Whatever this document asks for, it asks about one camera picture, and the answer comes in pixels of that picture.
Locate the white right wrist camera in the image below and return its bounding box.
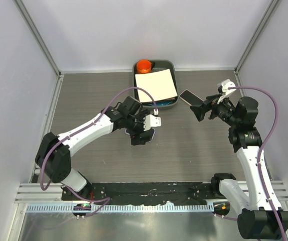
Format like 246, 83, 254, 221
217, 79, 236, 104

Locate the slotted cable duct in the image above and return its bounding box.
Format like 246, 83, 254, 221
26, 202, 214, 213

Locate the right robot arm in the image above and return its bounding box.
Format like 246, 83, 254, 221
190, 94, 288, 240

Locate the orange mug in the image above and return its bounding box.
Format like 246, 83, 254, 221
136, 59, 155, 74

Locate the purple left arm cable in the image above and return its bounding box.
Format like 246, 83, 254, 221
40, 86, 160, 191

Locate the white square plate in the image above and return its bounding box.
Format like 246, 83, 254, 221
135, 69, 177, 101

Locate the phone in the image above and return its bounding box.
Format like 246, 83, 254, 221
124, 129, 156, 141
179, 89, 204, 106

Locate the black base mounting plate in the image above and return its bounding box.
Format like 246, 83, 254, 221
61, 181, 241, 206

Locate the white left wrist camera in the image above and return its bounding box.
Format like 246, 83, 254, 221
143, 114, 162, 131

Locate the aluminium frame post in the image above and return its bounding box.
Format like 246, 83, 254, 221
13, 0, 61, 77
234, 0, 281, 75

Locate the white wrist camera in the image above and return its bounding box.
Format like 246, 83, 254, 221
217, 79, 236, 104
143, 114, 162, 131

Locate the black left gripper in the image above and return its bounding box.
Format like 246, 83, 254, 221
124, 110, 152, 145

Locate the aluminium front rail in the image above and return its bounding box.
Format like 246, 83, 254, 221
15, 181, 288, 203

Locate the blue dotted plate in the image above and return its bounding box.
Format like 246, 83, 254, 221
144, 99, 176, 107

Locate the phone in cream case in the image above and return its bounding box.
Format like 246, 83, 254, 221
179, 89, 204, 106

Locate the right aluminium frame post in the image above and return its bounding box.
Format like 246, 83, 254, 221
234, 0, 281, 75

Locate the left aluminium frame post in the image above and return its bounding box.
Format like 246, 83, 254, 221
13, 0, 61, 77

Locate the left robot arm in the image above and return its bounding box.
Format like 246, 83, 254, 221
35, 96, 162, 200

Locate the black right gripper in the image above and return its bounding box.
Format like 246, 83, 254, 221
191, 92, 240, 127

